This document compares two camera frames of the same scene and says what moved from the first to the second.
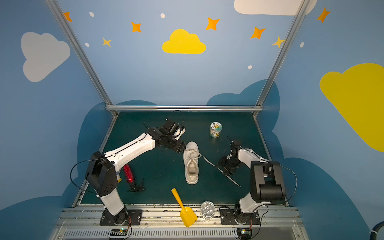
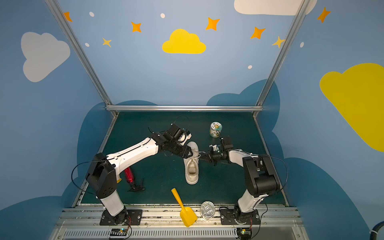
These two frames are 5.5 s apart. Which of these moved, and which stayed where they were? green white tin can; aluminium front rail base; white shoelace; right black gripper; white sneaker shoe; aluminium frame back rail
Moved: white shoelace; right black gripper
Stayed: aluminium frame back rail; green white tin can; aluminium front rail base; white sneaker shoe
